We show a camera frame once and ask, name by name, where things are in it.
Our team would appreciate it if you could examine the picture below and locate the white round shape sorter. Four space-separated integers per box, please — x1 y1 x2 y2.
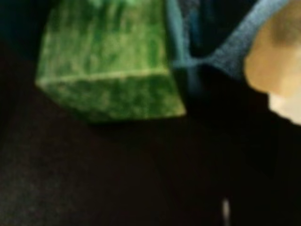
244 7 301 125

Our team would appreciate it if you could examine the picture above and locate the black table mat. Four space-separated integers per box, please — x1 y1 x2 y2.
0 35 301 226

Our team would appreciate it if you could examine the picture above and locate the green square block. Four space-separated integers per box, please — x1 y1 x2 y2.
34 0 187 124

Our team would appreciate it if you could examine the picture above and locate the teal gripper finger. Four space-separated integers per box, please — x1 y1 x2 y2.
164 0 285 99

